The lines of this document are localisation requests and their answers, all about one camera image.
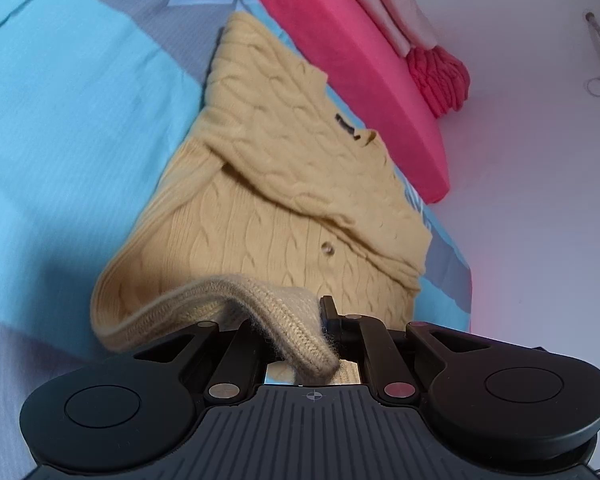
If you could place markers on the blue grey patterned bed sheet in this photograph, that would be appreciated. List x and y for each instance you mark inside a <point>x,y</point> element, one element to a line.
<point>55,110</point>

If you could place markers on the red folded blanket stack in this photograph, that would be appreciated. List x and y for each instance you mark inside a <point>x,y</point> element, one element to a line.
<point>440,77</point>

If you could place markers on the pink blanket with red fringe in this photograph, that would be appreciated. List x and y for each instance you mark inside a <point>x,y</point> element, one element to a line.
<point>367,0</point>

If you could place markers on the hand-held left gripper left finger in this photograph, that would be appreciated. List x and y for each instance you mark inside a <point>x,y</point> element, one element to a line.
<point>240,357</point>

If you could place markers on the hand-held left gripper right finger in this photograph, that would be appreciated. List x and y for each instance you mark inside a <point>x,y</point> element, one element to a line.
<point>338,324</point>

